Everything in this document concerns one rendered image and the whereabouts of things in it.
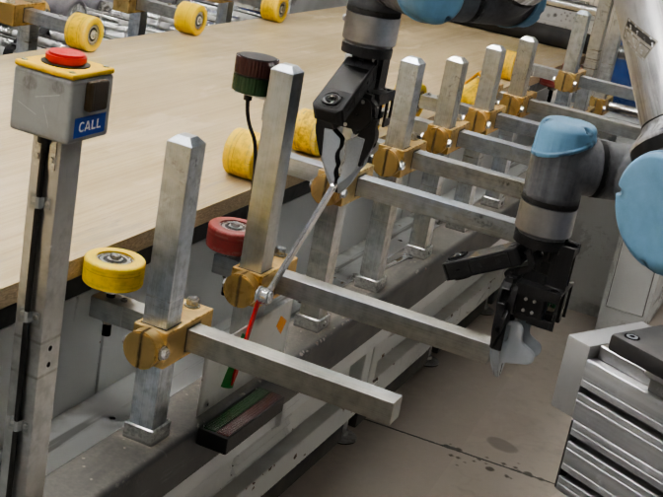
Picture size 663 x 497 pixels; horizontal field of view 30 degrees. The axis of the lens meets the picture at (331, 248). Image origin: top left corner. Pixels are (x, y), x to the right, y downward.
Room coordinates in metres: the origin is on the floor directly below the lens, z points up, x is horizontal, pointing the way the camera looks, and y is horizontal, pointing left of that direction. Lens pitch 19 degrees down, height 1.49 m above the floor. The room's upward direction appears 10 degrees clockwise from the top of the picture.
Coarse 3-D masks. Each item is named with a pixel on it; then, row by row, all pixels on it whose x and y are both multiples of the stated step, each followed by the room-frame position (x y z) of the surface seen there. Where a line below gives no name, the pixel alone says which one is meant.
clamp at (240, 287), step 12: (276, 264) 1.69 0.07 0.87; (240, 276) 1.62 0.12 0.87; (252, 276) 1.63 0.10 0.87; (264, 276) 1.64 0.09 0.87; (228, 288) 1.62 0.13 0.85; (240, 288) 1.62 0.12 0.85; (252, 288) 1.61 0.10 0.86; (228, 300) 1.62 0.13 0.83; (240, 300) 1.62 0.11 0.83; (252, 300) 1.61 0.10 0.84
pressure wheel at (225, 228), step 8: (208, 224) 1.71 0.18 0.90; (216, 224) 1.71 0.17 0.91; (224, 224) 1.72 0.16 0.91; (232, 224) 1.72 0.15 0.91; (240, 224) 1.72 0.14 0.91; (208, 232) 1.70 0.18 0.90; (216, 232) 1.69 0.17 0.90; (224, 232) 1.68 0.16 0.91; (232, 232) 1.69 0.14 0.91; (240, 232) 1.69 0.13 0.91; (208, 240) 1.70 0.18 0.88; (216, 240) 1.69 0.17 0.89; (224, 240) 1.68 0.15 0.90; (232, 240) 1.68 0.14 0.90; (240, 240) 1.68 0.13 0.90; (216, 248) 1.69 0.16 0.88; (224, 248) 1.68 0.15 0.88; (232, 248) 1.68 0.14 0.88; (240, 248) 1.68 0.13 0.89; (232, 256) 1.71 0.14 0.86
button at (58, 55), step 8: (56, 48) 1.19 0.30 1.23; (64, 48) 1.20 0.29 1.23; (48, 56) 1.17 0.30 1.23; (56, 56) 1.17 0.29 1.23; (64, 56) 1.17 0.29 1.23; (72, 56) 1.17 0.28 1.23; (80, 56) 1.18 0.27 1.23; (64, 64) 1.17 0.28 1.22; (72, 64) 1.17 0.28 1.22; (80, 64) 1.18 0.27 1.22
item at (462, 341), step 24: (216, 264) 1.71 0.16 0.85; (288, 288) 1.67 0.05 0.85; (312, 288) 1.65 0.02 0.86; (336, 288) 1.66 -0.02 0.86; (336, 312) 1.64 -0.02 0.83; (360, 312) 1.63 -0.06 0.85; (384, 312) 1.61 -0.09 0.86; (408, 312) 1.62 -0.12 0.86; (408, 336) 1.60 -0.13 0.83; (432, 336) 1.59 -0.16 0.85; (456, 336) 1.57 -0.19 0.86; (480, 336) 1.58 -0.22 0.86; (480, 360) 1.56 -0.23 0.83
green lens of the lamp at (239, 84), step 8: (240, 80) 1.65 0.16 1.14; (248, 80) 1.65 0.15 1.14; (256, 80) 1.65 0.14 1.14; (264, 80) 1.66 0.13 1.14; (232, 88) 1.67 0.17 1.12; (240, 88) 1.65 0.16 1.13; (248, 88) 1.65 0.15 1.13; (256, 88) 1.65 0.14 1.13; (264, 88) 1.65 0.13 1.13; (264, 96) 1.66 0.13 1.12
